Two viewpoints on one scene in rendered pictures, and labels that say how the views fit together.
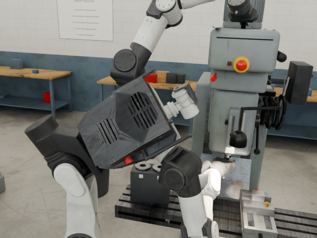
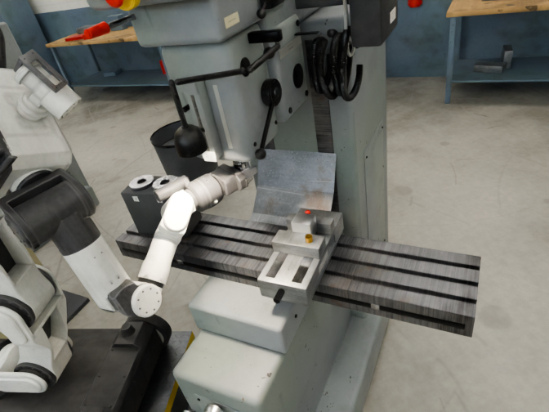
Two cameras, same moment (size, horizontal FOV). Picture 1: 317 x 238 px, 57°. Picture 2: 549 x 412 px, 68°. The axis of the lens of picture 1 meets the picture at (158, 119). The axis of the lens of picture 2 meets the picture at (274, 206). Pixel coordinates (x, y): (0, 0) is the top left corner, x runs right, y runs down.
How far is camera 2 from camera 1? 0.87 m
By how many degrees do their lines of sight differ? 24
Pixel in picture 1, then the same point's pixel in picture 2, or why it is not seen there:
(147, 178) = (145, 201)
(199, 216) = (95, 282)
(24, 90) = (140, 60)
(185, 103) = (38, 91)
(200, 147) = not seen: hidden behind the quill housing
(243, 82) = (180, 26)
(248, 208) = (279, 246)
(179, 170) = (11, 220)
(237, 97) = (193, 57)
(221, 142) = not seen: hidden behind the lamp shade
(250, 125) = (232, 107)
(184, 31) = not seen: outside the picture
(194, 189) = (69, 243)
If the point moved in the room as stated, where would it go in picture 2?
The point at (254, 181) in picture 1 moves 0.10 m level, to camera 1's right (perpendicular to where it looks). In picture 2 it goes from (348, 188) to (375, 187)
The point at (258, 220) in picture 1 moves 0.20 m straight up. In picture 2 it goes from (289, 266) to (278, 210)
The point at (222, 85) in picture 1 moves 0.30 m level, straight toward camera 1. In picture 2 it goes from (153, 37) to (46, 87)
